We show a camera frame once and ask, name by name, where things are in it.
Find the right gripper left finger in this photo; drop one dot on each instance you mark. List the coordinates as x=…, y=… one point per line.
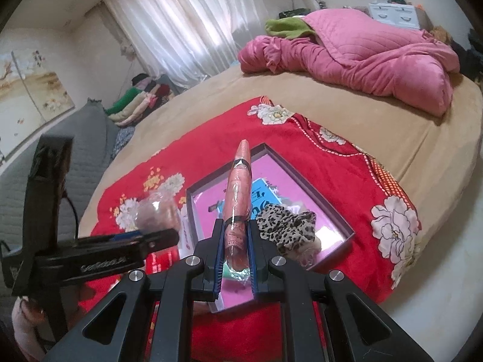
x=148, y=317

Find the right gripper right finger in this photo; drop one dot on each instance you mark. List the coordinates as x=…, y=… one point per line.
x=325, y=317

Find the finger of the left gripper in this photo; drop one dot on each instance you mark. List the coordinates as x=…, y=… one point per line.
x=111, y=237
x=116, y=253

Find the clear bag with pink item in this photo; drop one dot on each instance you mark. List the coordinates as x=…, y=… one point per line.
x=157, y=212

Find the green sponge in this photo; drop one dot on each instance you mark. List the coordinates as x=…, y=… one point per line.
x=229, y=273

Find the leopard print scrunchie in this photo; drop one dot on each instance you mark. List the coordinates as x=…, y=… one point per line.
x=293, y=234

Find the person's hand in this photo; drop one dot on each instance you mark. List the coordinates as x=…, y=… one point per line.
x=26, y=316

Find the red tissue box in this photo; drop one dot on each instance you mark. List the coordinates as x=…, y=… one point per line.
x=163, y=260

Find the grey quilted headboard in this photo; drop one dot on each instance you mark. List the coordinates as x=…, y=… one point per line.
x=94, y=138

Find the dark patterned cloth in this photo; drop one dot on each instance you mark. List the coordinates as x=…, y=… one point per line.
x=122, y=139

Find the red floral blanket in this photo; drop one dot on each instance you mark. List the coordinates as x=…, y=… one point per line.
x=384, y=220

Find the stack of folded clothes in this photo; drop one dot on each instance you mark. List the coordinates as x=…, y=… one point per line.
x=144, y=97

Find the grey tray with pink book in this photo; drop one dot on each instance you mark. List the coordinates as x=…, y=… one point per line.
x=274, y=181

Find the white sheer curtain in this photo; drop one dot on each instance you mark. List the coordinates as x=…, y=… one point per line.
x=191, y=40

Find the beige round bed cover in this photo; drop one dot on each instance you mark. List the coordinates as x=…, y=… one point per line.
x=431, y=159

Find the green cloth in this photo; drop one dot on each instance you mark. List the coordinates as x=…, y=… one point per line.
x=289, y=28

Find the pink quilted duvet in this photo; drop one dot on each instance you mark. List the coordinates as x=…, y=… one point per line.
x=352, y=50

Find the black bag on floor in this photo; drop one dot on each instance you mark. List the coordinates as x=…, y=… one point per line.
x=470, y=60

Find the white drawer cabinet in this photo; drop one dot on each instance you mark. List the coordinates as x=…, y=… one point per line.
x=398, y=15

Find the wall painting panels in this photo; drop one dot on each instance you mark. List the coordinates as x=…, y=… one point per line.
x=32, y=95

